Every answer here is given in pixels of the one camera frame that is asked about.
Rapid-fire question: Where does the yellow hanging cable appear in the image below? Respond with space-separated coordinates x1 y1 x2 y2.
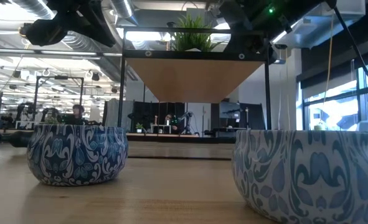
323 12 336 103

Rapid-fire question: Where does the white background riser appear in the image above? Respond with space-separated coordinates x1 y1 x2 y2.
149 123 172 135

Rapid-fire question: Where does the wooden shelf riser black frame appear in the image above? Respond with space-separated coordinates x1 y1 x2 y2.
117 26 273 161

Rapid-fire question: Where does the black gantry frame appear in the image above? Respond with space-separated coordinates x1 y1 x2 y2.
33 75 85 122

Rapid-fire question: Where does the background monitor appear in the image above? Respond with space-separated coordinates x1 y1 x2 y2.
218 101 241 120

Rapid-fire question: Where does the black partition curtain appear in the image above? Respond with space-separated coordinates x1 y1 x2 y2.
130 101 187 134

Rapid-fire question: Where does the green potted plant white pot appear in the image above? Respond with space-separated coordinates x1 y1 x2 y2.
170 14 224 52

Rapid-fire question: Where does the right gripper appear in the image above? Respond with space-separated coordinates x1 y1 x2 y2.
215 0 296 53

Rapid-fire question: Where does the grey partition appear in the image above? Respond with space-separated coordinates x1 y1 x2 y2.
103 98 134 135

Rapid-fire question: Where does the pale blue patterned candle tin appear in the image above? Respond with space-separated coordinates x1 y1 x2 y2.
231 129 368 224

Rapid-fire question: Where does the silver rectangular air duct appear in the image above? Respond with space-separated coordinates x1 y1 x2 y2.
272 0 367 50

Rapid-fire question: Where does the person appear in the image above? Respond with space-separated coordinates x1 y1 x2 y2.
163 113 180 135
65 104 88 126

